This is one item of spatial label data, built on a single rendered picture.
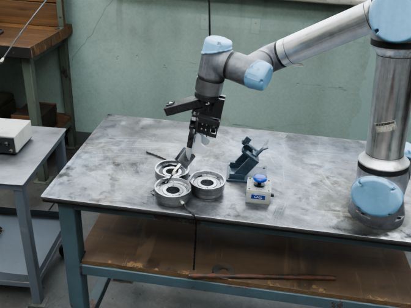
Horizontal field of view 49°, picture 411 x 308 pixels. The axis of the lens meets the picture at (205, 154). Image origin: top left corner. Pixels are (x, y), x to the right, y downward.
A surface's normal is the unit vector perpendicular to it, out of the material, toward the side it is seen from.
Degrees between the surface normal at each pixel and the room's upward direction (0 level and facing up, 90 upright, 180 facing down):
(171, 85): 90
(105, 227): 0
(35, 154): 0
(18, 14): 90
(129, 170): 0
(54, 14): 90
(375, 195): 97
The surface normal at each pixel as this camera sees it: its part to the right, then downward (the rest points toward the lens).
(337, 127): -0.13, 0.47
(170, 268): 0.05, -0.88
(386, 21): -0.49, 0.27
